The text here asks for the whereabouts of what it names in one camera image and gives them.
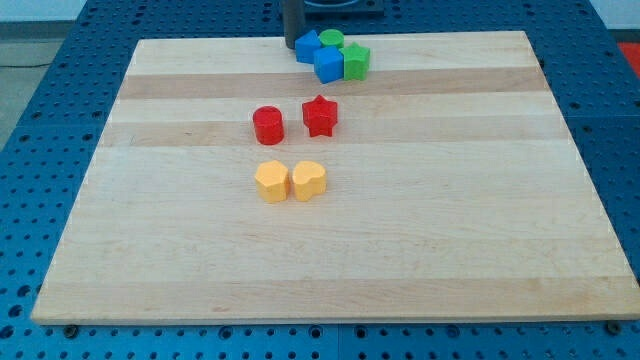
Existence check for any light wooden board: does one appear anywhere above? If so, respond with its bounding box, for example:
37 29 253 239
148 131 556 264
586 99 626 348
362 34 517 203
31 31 639 325

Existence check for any yellow heart block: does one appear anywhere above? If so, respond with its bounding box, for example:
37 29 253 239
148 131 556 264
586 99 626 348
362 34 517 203
292 161 327 201

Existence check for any yellow hexagon block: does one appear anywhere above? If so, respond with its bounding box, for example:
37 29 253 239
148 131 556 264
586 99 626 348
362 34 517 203
254 160 290 203

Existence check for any red star block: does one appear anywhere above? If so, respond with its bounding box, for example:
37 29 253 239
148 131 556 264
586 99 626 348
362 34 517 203
302 95 338 137

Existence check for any red cylinder block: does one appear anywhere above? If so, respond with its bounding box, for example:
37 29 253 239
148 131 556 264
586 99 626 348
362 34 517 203
252 106 284 145

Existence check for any blue cube block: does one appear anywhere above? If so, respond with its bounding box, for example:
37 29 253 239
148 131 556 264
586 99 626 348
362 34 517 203
313 46 344 84

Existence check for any green star block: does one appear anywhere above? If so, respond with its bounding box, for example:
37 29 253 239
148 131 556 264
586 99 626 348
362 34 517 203
339 42 371 81

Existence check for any blue triangular block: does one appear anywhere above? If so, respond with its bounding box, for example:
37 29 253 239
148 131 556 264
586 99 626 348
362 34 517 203
294 30 322 64

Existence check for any green cylinder block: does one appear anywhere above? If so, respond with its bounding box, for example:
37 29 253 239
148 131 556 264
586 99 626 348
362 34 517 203
318 29 344 49

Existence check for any red object at right edge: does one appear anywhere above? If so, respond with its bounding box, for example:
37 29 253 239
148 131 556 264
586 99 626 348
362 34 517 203
617 42 640 77

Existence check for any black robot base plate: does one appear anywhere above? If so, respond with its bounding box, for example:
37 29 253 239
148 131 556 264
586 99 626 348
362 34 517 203
303 0 385 19

